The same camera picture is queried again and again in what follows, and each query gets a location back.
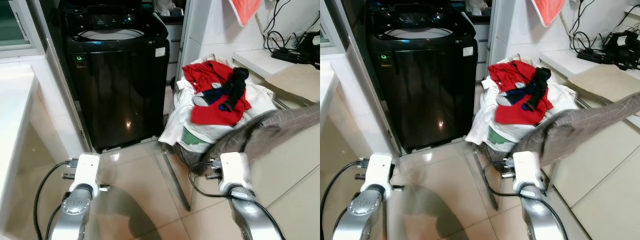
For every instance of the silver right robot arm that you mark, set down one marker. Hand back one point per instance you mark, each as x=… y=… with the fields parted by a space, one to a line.
x=250 y=215
x=537 y=215

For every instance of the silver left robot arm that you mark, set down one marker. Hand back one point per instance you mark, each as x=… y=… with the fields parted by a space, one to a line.
x=75 y=212
x=360 y=212

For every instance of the black top-load washing machine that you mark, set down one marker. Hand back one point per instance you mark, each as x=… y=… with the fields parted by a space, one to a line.
x=425 y=90
x=120 y=90

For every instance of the beige cloth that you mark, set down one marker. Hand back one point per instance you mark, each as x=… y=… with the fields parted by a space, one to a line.
x=610 y=82
x=300 y=82

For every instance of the grey trousers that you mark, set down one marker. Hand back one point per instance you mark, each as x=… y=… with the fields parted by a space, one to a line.
x=270 y=132
x=570 y=130

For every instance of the black power strip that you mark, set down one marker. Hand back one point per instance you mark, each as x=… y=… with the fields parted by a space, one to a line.
x=287 y=54
x=592 y=55

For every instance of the black garment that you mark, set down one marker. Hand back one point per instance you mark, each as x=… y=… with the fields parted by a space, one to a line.
x=540 y=85
x=237 y=85

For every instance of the red garment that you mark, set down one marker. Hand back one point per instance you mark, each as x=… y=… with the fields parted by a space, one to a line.
x=520 y=115
x=215 y=115

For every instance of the white blue sock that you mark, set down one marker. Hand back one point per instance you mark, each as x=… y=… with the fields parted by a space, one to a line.
x=202 y=99
x=506 y=99

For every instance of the orange towel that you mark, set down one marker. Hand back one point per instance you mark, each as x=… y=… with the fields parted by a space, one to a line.
x=245 y=10
x=548 y=10

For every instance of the white garment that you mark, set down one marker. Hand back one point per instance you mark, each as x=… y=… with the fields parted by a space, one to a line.
x=177 y=125
x=482 y=120

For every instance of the white kitchen cabinet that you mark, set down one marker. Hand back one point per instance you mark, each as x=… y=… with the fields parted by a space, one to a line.
x=482 y=45
x=174 y=45

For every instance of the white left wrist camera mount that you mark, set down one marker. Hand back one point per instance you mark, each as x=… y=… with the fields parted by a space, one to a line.
x=377 y=172
x=86 y=172

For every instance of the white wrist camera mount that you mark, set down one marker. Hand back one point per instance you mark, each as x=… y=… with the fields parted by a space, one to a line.
x=235 y=170
x=377 y=172
x=86 y=172
x=527 y=170

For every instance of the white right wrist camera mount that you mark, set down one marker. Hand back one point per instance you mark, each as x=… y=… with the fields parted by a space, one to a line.
x=527 y=170
x=235 y=170

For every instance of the window frame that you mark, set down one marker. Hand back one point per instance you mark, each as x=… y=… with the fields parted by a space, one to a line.
x=10 y=25

